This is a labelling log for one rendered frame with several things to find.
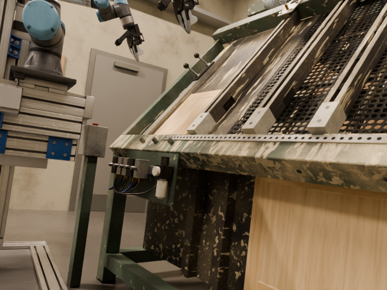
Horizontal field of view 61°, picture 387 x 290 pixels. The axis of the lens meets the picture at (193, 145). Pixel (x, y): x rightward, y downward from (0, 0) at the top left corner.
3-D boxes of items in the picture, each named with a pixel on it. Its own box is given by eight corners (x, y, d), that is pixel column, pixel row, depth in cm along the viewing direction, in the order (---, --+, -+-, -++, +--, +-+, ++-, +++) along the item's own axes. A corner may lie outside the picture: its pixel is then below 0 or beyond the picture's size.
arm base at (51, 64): (21, 68, 118) (25, 42, 119) (19, 76, 131) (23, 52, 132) (65, 78, 126) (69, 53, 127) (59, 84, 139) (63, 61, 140)
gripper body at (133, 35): (145, 42, 194) (138, 22, 192) (132, 45, 190) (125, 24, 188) (140, 45, 201) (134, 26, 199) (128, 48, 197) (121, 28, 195)
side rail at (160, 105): (131, 147, 217) (121, 134, 212) (221, 52, 265) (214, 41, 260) (136, 147, 212) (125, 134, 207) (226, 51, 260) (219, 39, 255)
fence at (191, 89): (145, 140, 194) (141, 135, 193) (229, 50, 236) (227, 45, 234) (149, 140, 191) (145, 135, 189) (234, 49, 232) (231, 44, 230)
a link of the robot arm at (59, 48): (63, 60, 137) (67, 29, 138) (60, 50, 124) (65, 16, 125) (31, 54, 133) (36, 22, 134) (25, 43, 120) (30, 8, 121)
